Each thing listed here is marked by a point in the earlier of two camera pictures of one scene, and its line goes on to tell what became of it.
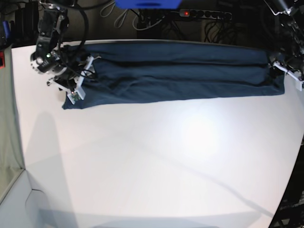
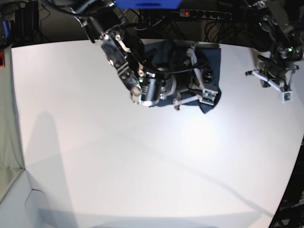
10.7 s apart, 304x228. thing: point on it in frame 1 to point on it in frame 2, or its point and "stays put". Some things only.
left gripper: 71,79 to 205,88
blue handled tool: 7,29 stays put
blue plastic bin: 148,4 stays put
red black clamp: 2,60 stays put
